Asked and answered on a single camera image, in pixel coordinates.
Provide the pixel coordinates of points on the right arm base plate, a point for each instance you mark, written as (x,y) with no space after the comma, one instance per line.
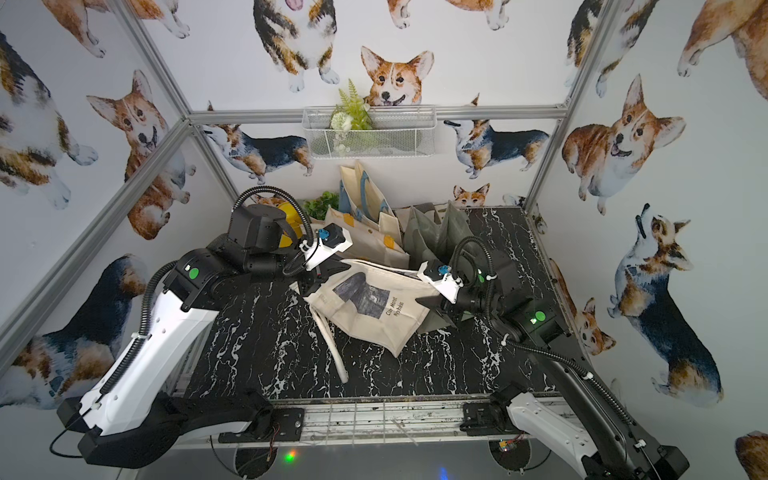
(486,419)

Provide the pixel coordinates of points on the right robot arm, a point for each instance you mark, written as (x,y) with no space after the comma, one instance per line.
(603,440)

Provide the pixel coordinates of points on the aluminium front rail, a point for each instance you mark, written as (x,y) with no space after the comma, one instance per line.
(427,420)

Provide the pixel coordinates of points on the white wire wall basket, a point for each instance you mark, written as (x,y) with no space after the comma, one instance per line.
(397,132)

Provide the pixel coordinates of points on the white Monet canvas bag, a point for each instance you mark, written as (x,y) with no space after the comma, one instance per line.
(369,302)

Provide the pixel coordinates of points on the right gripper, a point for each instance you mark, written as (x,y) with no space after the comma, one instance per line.
(443,307)

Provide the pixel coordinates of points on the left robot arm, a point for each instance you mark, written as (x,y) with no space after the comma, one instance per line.
(126,421)

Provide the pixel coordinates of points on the yellow-handled canvas bag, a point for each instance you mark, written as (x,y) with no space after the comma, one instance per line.
(367,243)

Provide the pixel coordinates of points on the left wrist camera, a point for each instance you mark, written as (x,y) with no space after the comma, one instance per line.
(328,240)

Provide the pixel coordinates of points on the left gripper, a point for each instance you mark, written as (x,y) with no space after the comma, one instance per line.
(327,267)

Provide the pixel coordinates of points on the artificial fern with flower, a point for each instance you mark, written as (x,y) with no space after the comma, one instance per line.
(351,123)

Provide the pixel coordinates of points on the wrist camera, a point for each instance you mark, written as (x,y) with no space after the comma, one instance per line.
(328,240)
(441,277)

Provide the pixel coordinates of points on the green succulent plant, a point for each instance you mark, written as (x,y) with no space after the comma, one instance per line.
(317,208)

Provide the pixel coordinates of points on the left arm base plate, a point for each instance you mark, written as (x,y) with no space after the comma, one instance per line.
(282,425)

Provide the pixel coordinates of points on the blue-handled canvas bag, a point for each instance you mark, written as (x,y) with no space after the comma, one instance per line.
(359,196)

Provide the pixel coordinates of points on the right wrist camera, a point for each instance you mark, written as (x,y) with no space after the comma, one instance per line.
(441,277)

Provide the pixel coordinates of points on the olive green canvas bag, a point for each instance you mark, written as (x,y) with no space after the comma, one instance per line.
(426,239)

